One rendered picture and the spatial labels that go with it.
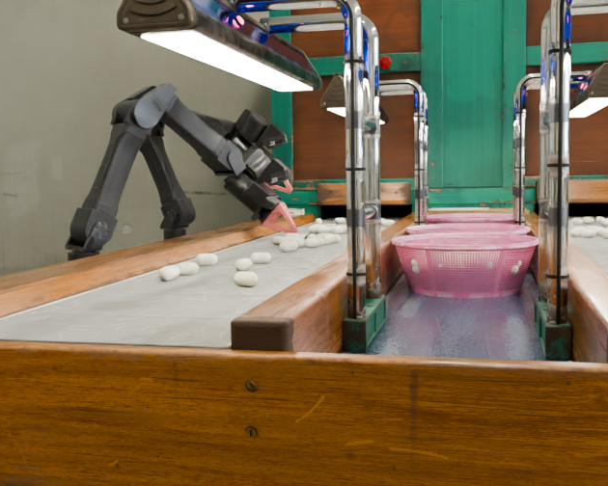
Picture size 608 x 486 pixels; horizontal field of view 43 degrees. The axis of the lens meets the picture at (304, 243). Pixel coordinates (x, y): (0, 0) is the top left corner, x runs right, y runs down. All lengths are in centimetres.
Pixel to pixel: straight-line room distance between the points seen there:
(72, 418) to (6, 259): 306
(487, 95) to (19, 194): 220
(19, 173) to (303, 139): 162
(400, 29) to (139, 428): 197
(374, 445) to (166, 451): 19
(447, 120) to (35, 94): 198
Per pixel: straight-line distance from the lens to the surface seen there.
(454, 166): 247
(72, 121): 362
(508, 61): 248
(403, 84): 192
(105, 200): 160
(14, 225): 376
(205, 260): 132
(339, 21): 111
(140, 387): 72
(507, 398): 65
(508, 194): 246
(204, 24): 81
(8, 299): 96
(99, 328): 82
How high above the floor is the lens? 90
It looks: 5 degrees down
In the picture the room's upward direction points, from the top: 1 degrees counter-clockwise
